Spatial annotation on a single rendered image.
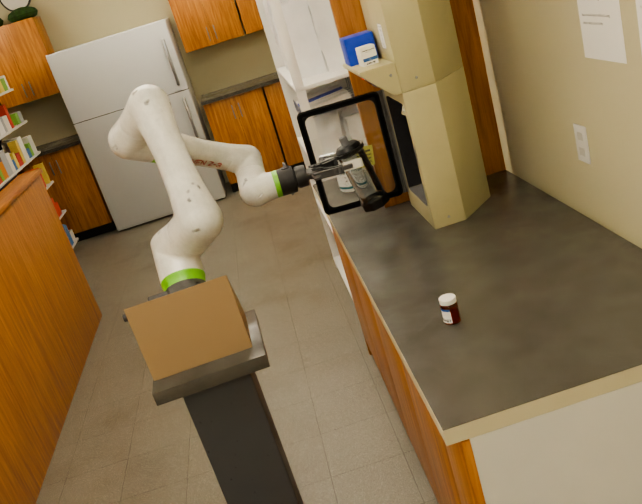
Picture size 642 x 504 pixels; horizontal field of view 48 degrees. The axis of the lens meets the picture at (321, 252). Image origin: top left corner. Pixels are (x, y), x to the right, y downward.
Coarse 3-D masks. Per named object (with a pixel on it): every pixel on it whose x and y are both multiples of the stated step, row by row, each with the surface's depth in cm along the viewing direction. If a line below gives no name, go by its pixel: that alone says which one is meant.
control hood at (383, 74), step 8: (344, 64) 250; (376, 64) 229; (384, 64) 224; (392, 64) 223; (352, 72) 238; (360, 72) 223; (368, 72) 222; (376, 72) 223; (384, 72) 223; (392, 72) 223; (368, 80) 223; (376, 80) 223; (384, 80) 224; (392, 80) 224; (384, 88) 225; (392, 88) 225; (400, 88) 226
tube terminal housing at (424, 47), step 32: (384, 0) 216; (416, 0) 217; (448, 0) 232; (384, 32) 223; (416, 32) 220; (448, 32) 232; (416, 64) 224; (448, 64) 232; (416, 96) 227; (448, 96) 233; (416, 128) 230; (448, 128) 233; (448, 160) 235; (480, 160) 250; (448, 192) 239; (480, 192) 250; (448, 224) 243
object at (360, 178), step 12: (360, 144) 241; (336, 156) 243; (348, 156) 240; (360, 156) 242; (360, 168) 243; (372, 168) 246; (360, 180) 244; (372, 180) 245; (360, 192) 247; (372, 192) 246; (384, 192) 249
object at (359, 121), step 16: (336, 112) 258; (352, 112) 258; (368, 112) 258; (320, 128) 260; (336, 128) 260; (352, 128) 260; (368, 128) 260; (320, 144) 262; (336, 144) 262; (368, 144) 262; (384, 144) 262; (384, 160) 265; (336, 176) 267; (384, 176) 267; (336, 192) 269; (352, 192) 269
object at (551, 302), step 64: (512, 192) 254; (384, 256) 234; (448, 256) 220; (512, 256) 207; (576, 256) 196; (640, 256) 186; (384, 320) 194; (512, 320) 175; (576, 320) 167; (640, 320) 160; (448, 384) 158; (512, 384) 152; (576, 384) 146
